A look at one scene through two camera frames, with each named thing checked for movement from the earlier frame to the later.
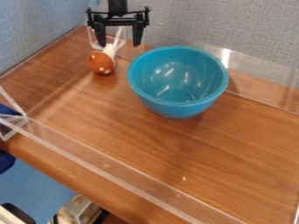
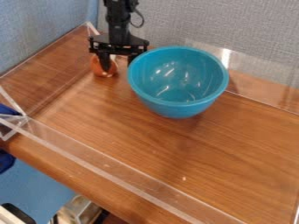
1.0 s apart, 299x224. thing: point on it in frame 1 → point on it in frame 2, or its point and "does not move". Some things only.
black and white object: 13,215 does not move
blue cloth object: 6,157 does not move
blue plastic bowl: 177,80 does not move
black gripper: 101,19 → 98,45
